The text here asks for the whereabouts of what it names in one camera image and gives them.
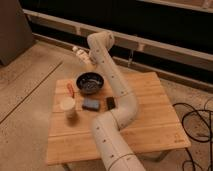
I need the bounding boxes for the blue sponge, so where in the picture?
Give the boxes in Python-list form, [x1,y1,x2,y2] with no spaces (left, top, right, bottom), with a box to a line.
[82,98,100,111]

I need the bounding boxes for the white window frame rail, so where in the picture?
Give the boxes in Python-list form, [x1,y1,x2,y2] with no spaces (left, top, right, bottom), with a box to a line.
[23,9,213,72]

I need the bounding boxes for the wooden table board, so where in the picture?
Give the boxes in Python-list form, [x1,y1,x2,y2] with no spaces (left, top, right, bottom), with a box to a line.
[46,72,191,165]

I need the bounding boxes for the black rectangular block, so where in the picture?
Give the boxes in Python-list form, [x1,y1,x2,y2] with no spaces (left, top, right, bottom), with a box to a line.
[106,97,116,110]

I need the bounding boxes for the grey cabinet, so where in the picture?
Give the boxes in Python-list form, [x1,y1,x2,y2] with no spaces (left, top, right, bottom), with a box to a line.
[0,0,35,66]

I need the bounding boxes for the black floor cables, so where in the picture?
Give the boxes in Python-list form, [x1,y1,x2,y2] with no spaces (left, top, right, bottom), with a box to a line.
[172,96,213,171]

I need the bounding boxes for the dark ceramic bowl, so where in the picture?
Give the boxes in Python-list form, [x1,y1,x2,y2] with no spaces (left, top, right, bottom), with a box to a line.
[76,72,104,94]

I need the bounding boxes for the white paper cup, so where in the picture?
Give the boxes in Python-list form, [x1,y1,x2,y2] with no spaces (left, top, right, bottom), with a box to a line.
[60,97,76,118]

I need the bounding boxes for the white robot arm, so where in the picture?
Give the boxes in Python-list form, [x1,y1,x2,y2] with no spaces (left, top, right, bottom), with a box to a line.
[87,31,146,171]

